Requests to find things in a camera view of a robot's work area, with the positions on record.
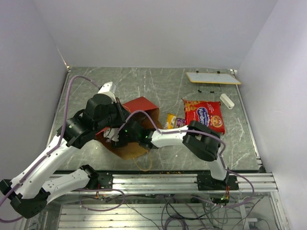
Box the red paper bag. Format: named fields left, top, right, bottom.
left=95, top=96, right=163, bottom=172

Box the yellow m&m's packet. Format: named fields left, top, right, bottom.
left=164, top=113, right=177, bottom=129

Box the purple snack packet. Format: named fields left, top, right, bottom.
left=176, top=118, right=186, bottom=128

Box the red candy snack bag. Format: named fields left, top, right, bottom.
left=182, top=99, right=225, bottom=135

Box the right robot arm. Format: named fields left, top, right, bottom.
left=112, top=121, right=228, bottom=190

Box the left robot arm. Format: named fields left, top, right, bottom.
left=0, top=92, right=126, bottom=219

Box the small whiteboard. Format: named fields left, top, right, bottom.
left=186, top=72, right=241, bottom=85

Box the white whiteboard eraser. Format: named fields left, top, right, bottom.
left=220, top=93, right=235, bottom=109

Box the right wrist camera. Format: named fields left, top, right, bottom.
left=103, top=127, right=119, bottom=142

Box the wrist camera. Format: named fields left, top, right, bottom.
left=103, top=127, right=119, bottom=142
left=98, top=81, right=116, bottom=102

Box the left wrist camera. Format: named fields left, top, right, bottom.
left=98, top=81, right=116, bottom=102

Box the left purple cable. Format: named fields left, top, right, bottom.
left=0, top=75, right=101, bottom=223

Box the purple cable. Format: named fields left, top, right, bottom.
left=109, top=110, right=255, bottom=208
left=0, top=75, right=101, bottom=223

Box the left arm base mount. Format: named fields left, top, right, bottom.
left=92, top=173, right=113, bottom=189

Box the aluminium frame rail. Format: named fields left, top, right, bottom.
left=69, top=172, right=279, bottom=195

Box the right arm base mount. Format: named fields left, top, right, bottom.
left=196, top=173, right=239, bottom=191

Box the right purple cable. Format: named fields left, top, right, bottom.
left=109, top=110, right=255, bottom=208

